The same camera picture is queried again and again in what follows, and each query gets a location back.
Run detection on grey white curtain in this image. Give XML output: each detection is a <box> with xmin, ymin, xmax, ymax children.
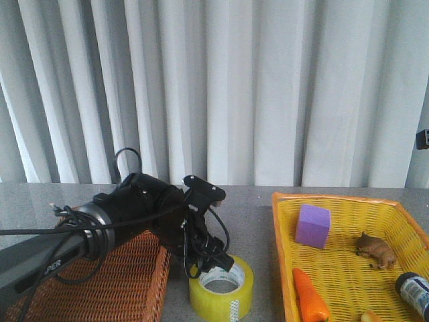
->
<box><xmin>1</xmin><ymin>1</ymin><xmax>428</xmax><ymax>188</ymax></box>

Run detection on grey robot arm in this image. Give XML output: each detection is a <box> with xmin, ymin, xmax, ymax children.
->
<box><xmin>1</xmin><ymin>173</ymin><xmax>234</xmax><ymax>304</ymax></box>

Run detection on purple foam cube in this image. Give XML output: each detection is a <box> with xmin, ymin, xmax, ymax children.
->
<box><xmin>295</xmin><ymin>204</ymin><xmax>331</xmax><ymax>249</ymax></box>

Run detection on tan toy food piece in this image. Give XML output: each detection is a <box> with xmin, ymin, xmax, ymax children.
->
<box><xmin>361</xmin><ymin>310</ymin><xmax>383</xmax><ymax>322</ymax></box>

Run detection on orange toy carrot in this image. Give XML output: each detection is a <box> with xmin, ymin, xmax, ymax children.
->
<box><xmin>292</xmin><ymin>268</ymin><xmax>330</xmax><ymax>322</ymax></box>

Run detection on black wall socket box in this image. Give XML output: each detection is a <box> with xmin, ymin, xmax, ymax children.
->
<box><xmin>416</xmin><ymin>129</ymin><xmax>429</xmax><ymax>150</ymax></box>

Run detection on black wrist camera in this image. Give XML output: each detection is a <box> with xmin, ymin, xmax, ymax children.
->
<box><xmin>183</xmin><ymin>175</ymin><xmax>226</xmax><ymax>215</ymax></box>

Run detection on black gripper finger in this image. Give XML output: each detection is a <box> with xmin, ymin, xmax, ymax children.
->
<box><xmin>196</xmin><ymin>237</ymin><xmax>235</xmax><ymax>272</ymax></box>

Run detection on brown toy animal figure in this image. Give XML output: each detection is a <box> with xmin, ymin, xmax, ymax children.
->
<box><xmin>355</xmin><ymin>231</ymin><xmax>397</xmax><ymax>270</ymax></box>

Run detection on dark blue labelled bottle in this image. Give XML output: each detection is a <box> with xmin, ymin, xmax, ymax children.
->
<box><xmin>395</xmin><ymin>272</ymin><xmax>428</xmax><ymax>321</ymax></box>

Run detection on yellow clear tape roll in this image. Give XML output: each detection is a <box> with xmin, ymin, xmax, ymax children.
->
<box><xmin>188</xmin><ymin>256</ymin><xmax>254</xmax><ymax>321</ymax></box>

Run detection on yellow plastic basket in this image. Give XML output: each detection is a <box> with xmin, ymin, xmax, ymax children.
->
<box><xmin>272</xmin><ymin>193</ymin><xmax>428</xmax><ymax>321</ymax></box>

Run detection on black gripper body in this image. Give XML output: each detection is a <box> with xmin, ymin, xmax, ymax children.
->
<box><xmin>78</xmin><ymin>172</ymin><xmax>215</xmax><ymax>266</ymax></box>

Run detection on brown wicker basket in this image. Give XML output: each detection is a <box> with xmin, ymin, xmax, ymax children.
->
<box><xmin>1</xmin><ymin>228</ymin><xmax>170</xmax><ymax>321</ymax></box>

